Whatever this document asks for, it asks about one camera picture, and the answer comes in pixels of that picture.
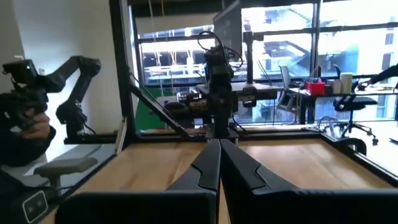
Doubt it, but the grey office chair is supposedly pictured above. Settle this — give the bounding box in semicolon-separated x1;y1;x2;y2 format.
276;65;295;108

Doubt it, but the grey chair armrest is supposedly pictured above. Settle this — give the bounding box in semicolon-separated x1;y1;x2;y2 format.
33;157;99;189

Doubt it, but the dark monitor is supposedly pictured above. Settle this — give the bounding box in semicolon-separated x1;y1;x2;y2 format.
213;0;243;60

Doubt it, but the floor cable bundle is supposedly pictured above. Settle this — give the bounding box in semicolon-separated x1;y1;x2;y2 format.
317;116;343;138

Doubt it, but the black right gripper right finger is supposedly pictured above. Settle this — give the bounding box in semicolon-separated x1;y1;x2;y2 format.
220;139;398;224

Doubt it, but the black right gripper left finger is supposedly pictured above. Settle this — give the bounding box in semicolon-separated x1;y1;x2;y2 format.
55;138;222;224

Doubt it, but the black office chair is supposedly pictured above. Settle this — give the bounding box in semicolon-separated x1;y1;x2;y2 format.
332;64;379;146

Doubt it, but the table-level camera box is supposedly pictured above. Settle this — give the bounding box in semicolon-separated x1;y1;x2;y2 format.
21;190;50;224

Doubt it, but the person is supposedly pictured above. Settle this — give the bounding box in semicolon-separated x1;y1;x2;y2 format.
0;126;57;200

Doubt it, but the dark office desk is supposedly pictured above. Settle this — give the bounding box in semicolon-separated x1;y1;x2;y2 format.
289;86;398;125

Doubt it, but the black diagonal frame brace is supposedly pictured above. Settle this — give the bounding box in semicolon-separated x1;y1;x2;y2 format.
127;73;190;139

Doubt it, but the white metal bar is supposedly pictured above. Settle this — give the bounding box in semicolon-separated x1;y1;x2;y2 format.
114;117;128;156

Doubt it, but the person's hand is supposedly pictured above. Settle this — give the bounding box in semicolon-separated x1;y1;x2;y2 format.
19;108;51;141

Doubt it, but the person's forearm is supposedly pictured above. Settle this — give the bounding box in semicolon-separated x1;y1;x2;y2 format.
368;63;398;85

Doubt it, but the green board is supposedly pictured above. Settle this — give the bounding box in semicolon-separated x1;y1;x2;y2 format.
135;86;175;131

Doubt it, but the black frame post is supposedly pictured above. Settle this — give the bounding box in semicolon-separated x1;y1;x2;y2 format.
108;0;137;144

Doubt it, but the black monitor pole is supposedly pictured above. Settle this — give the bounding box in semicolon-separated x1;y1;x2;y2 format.
243;30;254;84

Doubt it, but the black table clamp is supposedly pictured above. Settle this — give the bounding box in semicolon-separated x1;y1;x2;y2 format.
331;138;368;156

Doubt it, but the white cylinder roll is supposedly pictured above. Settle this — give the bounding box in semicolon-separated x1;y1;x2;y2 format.
340;73;354;94

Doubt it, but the red box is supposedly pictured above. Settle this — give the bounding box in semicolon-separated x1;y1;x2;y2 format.
305;81;326;96

